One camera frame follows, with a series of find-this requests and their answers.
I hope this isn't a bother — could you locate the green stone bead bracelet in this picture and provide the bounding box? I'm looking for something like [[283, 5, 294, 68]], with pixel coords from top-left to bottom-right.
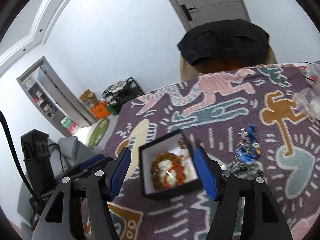
[[224, 160, 264, 178]]

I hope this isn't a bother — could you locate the red bead bracelet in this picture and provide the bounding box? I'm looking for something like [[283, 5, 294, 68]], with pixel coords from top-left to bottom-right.
[[163, 164, 186, 186]]

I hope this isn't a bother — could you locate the blue braided cord bracelet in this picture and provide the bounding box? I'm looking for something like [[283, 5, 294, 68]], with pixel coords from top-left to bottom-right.
[[236, 123, 262, 165]]

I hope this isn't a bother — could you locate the brown wooden bead bracelet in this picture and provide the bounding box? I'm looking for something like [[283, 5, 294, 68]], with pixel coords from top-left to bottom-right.
[[150, 152, 185, 190]]

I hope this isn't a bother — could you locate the white fabric flower accessory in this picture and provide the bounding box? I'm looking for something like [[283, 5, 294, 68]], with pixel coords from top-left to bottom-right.
[[157, 159, 172, 173]]

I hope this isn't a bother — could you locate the black jewelry box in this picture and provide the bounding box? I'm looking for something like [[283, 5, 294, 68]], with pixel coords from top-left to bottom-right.
[[139, 129, 202, 201]]

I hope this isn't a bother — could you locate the grey sofa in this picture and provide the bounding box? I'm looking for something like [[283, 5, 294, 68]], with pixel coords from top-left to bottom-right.
[[17, 136, 96, 239]]

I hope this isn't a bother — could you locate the black desk device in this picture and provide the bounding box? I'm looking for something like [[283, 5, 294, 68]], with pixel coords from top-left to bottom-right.
[[21, 129, 55, 198]]

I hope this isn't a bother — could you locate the green round floor mat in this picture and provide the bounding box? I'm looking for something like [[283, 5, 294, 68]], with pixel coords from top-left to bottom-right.
[[88, 116, 110, 150]]

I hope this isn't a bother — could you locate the patterned purple woven blanket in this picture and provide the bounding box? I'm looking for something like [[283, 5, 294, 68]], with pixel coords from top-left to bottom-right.
[[102, 65, 319, 239]]

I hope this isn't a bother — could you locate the grey shelf cabinet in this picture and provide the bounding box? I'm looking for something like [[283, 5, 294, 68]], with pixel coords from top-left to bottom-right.
[[17, 57, 98, 137]]

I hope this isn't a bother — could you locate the orange paper bag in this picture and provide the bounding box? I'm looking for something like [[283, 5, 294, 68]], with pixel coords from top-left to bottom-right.
[[91, 101, 111, 119]]

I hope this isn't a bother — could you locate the cardboard box on floor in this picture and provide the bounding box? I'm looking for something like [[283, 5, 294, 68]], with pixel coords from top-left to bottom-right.
[[79, 89, 99, 109]]

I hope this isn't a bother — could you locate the black shoe rack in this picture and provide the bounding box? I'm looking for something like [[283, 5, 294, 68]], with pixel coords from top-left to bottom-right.
[[102, 77, 145, 106]]

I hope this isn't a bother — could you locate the tan chair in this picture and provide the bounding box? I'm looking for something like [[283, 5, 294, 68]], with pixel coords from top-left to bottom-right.
[[179, 47, 278, 83]]

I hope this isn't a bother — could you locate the clear plastic bag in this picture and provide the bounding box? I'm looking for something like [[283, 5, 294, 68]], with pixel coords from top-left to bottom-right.
[[295, 62, 320, 121]]

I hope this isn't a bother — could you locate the grey door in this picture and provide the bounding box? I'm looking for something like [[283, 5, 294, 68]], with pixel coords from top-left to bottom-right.
[[169, 0, 250, 30]]

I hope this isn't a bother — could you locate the black cable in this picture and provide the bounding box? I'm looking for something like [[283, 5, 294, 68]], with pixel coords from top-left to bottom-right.
[[0, 109, 46, 210]]

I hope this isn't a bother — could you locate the black door handle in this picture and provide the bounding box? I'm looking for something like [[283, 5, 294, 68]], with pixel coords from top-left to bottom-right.
[[180, 4, 196, 22]]

